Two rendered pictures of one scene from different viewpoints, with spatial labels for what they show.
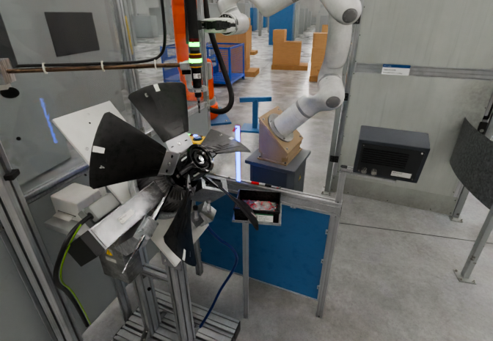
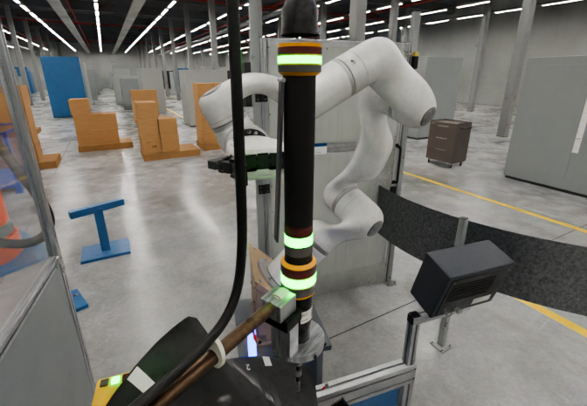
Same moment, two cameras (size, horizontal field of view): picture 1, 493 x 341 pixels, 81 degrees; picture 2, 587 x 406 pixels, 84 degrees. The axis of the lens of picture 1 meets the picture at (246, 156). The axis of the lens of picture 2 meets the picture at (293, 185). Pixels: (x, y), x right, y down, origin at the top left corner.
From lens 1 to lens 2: 89 cm
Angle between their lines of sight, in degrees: 39
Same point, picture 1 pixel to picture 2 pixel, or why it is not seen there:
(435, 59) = (347, 134)
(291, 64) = (108, 141)
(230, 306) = not seen: outside the picture
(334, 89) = (376, 210)
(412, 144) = (498, 263)
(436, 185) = (369, 257)
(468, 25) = not seen: hidden behind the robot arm
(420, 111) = not seen: hidden behind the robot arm
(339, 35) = (385, 140)
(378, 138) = (465, 268)
